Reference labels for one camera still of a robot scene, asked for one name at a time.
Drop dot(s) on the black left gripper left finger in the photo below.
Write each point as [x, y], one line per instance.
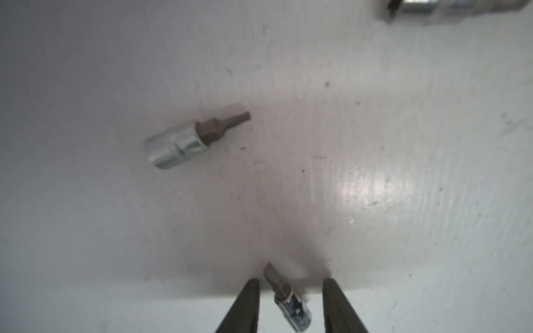
[243, 315]

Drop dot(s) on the silver socket bit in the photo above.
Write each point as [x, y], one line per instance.
[180, 144]
[444, 10]
[292, 306]

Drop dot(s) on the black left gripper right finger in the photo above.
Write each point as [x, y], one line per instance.
[339, 315]

